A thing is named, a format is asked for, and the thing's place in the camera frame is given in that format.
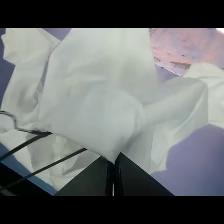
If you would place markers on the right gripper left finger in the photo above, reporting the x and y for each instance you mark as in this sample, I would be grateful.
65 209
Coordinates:
90 183

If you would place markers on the white shirt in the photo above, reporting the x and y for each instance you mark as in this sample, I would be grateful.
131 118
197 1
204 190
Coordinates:
100 100

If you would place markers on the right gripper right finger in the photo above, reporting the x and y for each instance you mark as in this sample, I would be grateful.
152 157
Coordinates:
140 181

